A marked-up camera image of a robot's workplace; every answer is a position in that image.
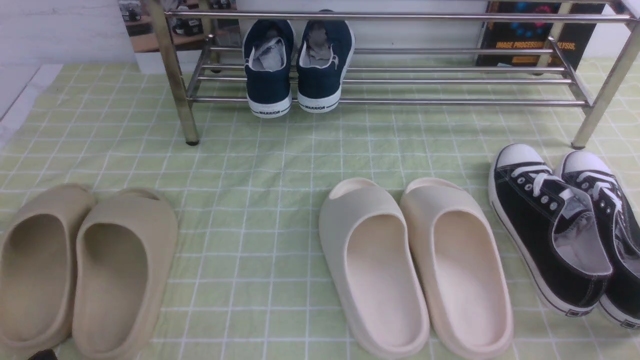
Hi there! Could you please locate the black canvas sneaker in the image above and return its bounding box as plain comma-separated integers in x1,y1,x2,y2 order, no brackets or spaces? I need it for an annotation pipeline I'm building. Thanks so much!
488,143,614,318
555,150,640,330

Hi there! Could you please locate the metal shoe rack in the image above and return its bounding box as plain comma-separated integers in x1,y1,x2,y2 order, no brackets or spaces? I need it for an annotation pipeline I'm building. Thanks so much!
147,0,639,150

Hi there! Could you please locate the left cream foam slide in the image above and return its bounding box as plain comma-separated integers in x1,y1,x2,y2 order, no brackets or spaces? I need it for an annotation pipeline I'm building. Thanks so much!
318,177,430,359

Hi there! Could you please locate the cream foam slide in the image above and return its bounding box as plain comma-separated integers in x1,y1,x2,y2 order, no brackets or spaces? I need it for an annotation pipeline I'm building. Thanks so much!
399,177,514,360
318,177,430,359

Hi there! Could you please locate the green checkered floor cloth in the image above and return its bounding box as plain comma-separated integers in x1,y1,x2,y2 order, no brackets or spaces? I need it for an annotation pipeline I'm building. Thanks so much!
1,64,639,360

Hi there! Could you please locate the right navy blue sneaker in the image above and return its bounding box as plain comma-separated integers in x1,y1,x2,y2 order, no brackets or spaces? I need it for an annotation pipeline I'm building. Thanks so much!
295,19,355,114

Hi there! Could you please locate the navy blue sneaker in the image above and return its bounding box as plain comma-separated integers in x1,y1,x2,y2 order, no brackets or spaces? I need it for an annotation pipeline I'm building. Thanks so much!
295,19,355,114
242,19,295,119

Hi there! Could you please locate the left navy blue sneaker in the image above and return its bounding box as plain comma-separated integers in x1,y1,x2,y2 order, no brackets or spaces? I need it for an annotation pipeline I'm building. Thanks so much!
242,19,295,119

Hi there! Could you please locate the right cream foam slide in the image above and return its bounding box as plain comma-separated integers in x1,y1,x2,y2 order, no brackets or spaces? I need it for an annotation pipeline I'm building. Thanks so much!
399,177,514,360

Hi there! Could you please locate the photo poster on left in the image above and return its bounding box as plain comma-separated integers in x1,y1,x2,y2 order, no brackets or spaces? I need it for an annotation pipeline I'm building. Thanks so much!
118,0,242,53

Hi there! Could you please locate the right tan foam slide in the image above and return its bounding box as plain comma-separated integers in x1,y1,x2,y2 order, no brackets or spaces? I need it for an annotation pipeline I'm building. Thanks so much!
71,187,179,360

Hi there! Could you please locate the tan foam slide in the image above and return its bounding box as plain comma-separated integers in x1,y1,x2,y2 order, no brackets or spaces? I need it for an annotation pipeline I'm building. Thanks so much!
0,183,96,353
71,187,179,360

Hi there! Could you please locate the dark poster with orange text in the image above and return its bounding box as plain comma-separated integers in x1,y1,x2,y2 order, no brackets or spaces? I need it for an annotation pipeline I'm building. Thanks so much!
475,1,596,69

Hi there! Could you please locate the left tan foam slide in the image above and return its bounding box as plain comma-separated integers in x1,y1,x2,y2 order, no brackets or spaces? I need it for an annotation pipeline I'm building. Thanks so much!
0,183,96,353

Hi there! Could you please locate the black object at bottom edge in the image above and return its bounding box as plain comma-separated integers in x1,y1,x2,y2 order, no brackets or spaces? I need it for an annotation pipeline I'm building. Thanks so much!
28,348,58,360

